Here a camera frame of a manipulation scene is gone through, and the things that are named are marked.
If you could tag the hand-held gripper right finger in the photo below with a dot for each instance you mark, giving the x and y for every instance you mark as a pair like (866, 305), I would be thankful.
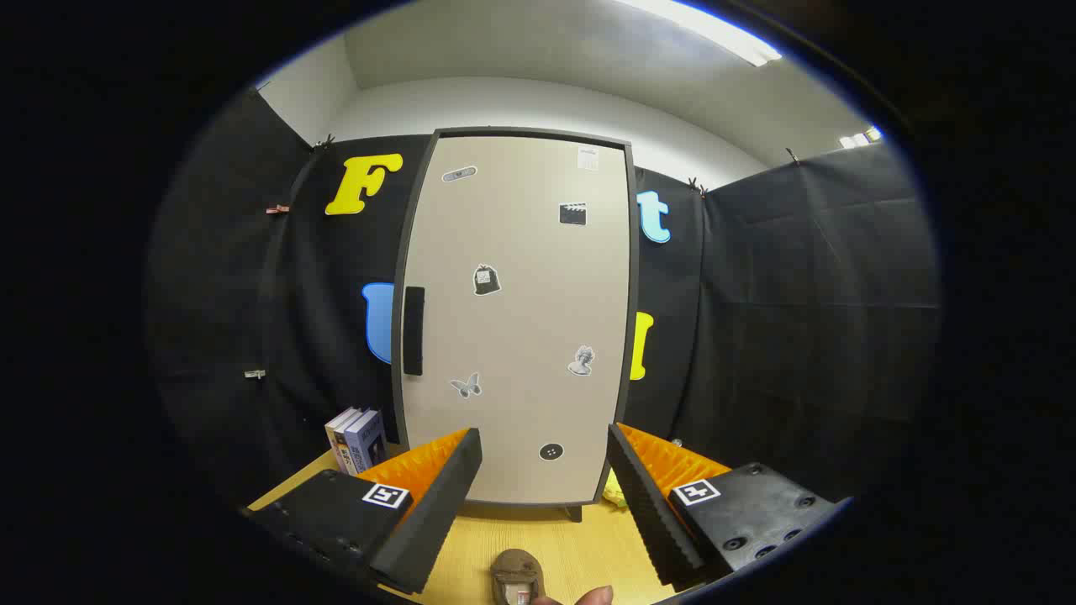
(647, 512)

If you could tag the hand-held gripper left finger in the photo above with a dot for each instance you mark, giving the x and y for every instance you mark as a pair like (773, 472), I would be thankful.
(437, 512)

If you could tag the brown knitted shoe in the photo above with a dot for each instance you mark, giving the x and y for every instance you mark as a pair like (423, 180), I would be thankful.
(514, 571)

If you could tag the dark grey shoe cabinet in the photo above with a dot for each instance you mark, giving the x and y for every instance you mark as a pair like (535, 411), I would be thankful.
(396, 370)

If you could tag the yellow green plush toy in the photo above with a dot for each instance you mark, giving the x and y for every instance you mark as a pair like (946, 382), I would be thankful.
(615, 494)

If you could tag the blue cover book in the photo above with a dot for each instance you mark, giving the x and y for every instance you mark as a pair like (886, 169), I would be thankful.
(368, 441)

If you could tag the black backdrop cloth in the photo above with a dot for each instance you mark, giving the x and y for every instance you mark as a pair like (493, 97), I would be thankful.
(799, 294)

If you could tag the small bright ceiling light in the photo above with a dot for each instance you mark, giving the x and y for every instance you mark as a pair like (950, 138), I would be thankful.
(862, 137)

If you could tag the long ceiling light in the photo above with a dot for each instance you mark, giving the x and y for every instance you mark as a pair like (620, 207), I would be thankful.
(714, 32)

